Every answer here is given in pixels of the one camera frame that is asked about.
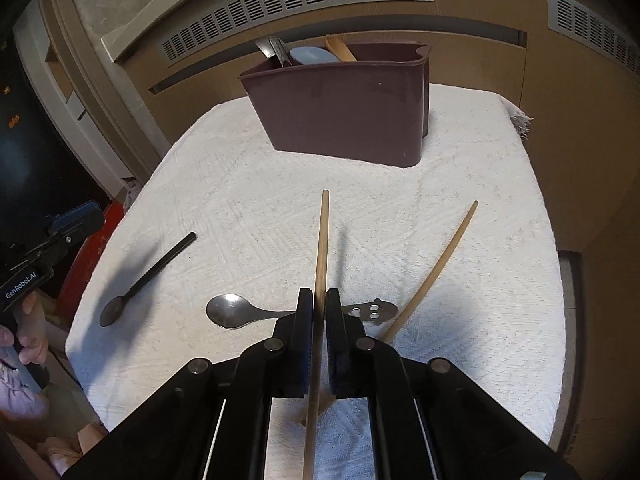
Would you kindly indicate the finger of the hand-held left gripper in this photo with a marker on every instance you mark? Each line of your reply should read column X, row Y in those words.
column 77, row 217
column 60, row 242

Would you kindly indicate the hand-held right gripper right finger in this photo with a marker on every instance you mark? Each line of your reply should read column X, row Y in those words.
column 334, row 340

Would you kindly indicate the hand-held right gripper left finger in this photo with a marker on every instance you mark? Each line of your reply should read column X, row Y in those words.
column 305, row 340

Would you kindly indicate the wooden chopstick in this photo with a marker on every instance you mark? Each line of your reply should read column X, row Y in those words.
column 322, row 240
column 440, row 265

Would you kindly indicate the brown plastic utensil holder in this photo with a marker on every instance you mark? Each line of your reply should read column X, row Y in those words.
column 340, row 110

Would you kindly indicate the grey blue silicone spoon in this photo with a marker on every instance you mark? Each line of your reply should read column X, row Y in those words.
column 310, row 55

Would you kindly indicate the wooden spoon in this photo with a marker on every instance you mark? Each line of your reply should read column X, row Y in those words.
column 340, row 47

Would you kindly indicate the person's left hand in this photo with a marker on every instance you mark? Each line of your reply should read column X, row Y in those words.
column 30, row 327

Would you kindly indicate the red object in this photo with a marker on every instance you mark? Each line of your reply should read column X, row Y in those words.
column 114, row 217

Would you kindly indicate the white shelf unit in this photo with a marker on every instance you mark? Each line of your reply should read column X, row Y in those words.
column 65, row 85

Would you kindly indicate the white textured table cloth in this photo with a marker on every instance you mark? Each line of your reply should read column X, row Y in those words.
column 250, row 200

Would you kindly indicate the beige stone countertop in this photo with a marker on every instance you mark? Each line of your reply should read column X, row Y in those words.
column 150, row 20

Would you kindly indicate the long grey vent grille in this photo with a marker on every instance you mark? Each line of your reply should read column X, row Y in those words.
column 300, row 0

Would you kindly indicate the short grey vent grille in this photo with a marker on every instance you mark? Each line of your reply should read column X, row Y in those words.
column 590, row 20

